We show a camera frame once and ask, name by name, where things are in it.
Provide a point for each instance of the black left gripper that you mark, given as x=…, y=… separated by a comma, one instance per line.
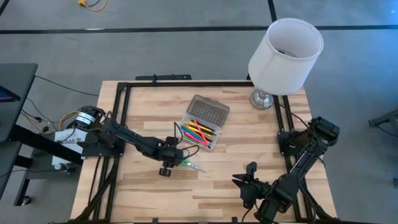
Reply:
x=169, y=155

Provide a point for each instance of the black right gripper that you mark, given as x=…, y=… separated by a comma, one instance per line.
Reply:
x=255, y=189

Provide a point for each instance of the pink pen with blue tip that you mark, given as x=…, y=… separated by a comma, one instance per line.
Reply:
x=192, y=137

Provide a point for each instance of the blue marker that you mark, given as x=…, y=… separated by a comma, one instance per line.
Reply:
x=186, y=131

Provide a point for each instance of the yellow pen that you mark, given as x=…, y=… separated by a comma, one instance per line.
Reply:
x=194, y=129
x=207, y=128

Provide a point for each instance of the clear plastic pencil case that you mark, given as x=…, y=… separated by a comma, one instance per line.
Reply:
x=208, y=109

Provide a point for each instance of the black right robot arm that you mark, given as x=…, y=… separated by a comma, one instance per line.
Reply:
x=308, y=155

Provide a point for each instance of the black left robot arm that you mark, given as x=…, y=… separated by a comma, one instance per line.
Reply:
x=130, y=137

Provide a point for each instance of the white shade table lamp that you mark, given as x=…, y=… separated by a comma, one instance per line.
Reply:
x=280, y=68

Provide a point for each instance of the black metal support beam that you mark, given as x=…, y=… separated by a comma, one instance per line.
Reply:
x=28, y=138

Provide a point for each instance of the black floor stand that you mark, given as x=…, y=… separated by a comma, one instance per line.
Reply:
x=385, y=118

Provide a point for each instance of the black caster wheel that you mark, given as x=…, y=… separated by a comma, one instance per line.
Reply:
x=26, y=200

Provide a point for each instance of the grey desk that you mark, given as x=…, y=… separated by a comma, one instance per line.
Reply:
x=15, y=77

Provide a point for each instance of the dark laptop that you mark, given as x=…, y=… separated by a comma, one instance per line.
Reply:
x=7, y=96

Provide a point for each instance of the black metal table frame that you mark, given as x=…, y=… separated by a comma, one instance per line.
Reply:
x=186, y=84

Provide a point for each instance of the black flat bracket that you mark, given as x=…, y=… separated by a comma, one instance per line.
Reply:
x=168, y=77

